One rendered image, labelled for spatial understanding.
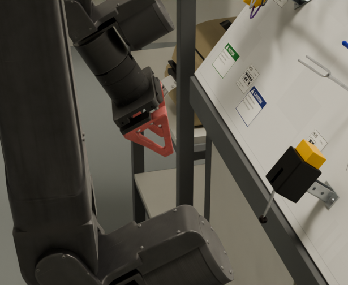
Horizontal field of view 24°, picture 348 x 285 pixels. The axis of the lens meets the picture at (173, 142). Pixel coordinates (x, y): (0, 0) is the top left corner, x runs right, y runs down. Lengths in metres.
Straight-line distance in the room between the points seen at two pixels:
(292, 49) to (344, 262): 0.48
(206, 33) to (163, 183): 0.66
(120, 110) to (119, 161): 1.99
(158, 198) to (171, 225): 1.83
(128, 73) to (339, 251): 0.40
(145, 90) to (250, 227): 0.58
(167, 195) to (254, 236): 0.90
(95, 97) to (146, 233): 2.92
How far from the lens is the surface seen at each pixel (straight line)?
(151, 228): 0.64
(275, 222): 1.35
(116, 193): 2.92
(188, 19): 1.77
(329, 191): 1.27
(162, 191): 2.50
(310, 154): 1.20
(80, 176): 0.58
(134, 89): 1.10
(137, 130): 1.11
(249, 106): 1.54
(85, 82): 3.69
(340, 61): 1.41
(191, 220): 0.63
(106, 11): 1.07
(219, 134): 1.60
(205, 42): 2.00
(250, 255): 1.66
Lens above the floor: 1.65
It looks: 31 degrees down
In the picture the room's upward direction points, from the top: straight up
